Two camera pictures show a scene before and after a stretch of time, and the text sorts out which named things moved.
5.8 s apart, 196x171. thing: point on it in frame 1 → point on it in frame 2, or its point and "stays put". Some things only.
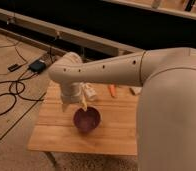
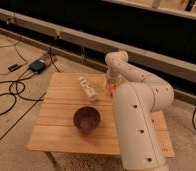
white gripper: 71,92 → 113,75
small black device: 14,67 stays put
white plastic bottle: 89,90 stays put
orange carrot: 112,89 stays put
